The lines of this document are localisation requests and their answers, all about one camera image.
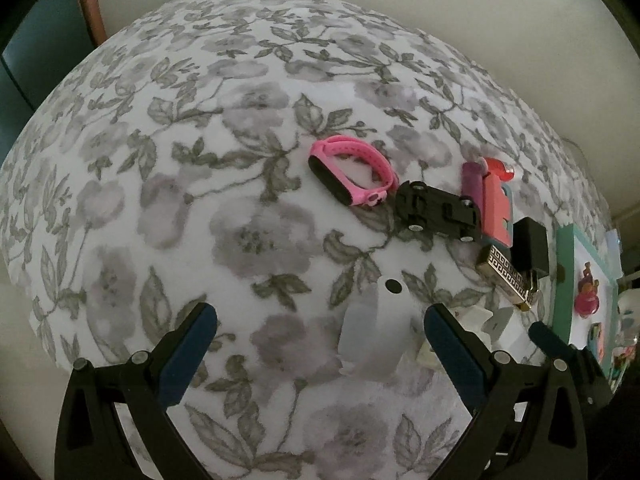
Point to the pink and blue toe separator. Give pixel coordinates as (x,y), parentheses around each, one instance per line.
(496,210)
(597,341)

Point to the pink smart band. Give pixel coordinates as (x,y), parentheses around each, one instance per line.
(345,147)

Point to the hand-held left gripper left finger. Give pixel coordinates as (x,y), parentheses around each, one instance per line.
(190,345)

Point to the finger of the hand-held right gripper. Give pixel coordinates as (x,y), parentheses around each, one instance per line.
(550,340)

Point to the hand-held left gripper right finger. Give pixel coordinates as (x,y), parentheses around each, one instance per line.
(452,350)

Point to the black toy car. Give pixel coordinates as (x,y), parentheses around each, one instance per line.
(435,207)

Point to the grey floral blanket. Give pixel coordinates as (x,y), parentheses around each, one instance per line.
(200,160)

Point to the red small bottle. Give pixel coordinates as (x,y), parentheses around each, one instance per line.
(495,167)

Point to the dark blue cabinet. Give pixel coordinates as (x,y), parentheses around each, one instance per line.
(35,50)

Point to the pink cartoon toy figure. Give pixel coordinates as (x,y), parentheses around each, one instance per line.
(586,292)

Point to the teal cardboard box lid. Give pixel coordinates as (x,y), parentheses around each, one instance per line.
(565,280)

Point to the white router box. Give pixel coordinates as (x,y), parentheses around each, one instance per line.
(615,242)

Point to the black charger plug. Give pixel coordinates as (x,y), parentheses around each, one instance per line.
(531,245)

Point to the purple rectangular block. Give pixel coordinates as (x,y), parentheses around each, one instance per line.
(471,185)

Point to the brown wooden post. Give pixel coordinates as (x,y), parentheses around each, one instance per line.
(91,5)

